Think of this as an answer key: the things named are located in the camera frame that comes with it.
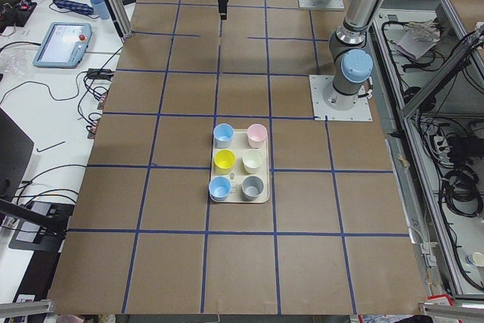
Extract near teach pendant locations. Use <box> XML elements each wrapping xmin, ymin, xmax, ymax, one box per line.
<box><xmin>33</xmin><ymin>22</ymin><xmax>92</xmax><ymax>69</ymax></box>

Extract light blue cup front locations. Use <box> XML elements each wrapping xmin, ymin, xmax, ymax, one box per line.
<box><xmin>208</xmin><ymin>176</ymin><xmax>231</xmax><ymax>202</ymax></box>

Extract pink cup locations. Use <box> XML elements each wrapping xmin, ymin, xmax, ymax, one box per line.
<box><xmin>247</xmin><ymin>123</ymin><xmax>268</xmax><ymax>148</ymax></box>

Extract light blue cup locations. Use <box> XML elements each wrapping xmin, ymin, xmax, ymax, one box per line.
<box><xmin>213</xmin><ymin>123</ymin><xmax>234</xmax><ymax>149</ymax></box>
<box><xmin>208</xmin><ymin>176</ymin><xmax>231</xmax><ymax>202</ymax></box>

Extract cream white cup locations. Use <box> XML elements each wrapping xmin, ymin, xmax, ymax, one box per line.
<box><xmin>242</xmin><ymin>150</ymin><xmax>264</xmax><ymax>174</ymax></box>

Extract blue power strip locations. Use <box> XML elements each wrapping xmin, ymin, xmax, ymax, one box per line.
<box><xmin>53</xmin><ymin>0</ymin><xmax>94</xmax><ymax>16</ymax></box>

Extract light blue cup back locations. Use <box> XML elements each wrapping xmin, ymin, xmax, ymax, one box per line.
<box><xmin>213</xmin><ymin>123</ymin><xmax>234</xmax><ymax>149</ymax></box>

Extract beige plastic tray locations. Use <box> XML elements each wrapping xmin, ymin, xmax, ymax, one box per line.
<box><xmin>209</xmin><ymin>129</ymin><xmax>271</xmax><ymax>203</ymax></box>

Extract grey cup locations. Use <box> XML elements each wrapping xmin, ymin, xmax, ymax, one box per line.
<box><xmin>242</xmin><ymin>175</ymin><xmax>264</xmax><ymax>201</ymax></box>

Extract black monitor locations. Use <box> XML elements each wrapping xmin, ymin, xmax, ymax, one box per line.
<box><xmin>0</xmin><ymin>110</ymin><xmax>34</xmax><ymax>201</ymax></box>

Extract blue cup on desk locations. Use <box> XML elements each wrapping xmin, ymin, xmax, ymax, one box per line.
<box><xmin>90</xmin><ymin>0</ymin><xmax>110</xmax><ymax>20</ymax></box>

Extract yellow cup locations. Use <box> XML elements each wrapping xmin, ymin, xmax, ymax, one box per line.
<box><xmin>214</xmin><ymin>149</ymin><xmax>236</xmax><ymax>175</ymax></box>

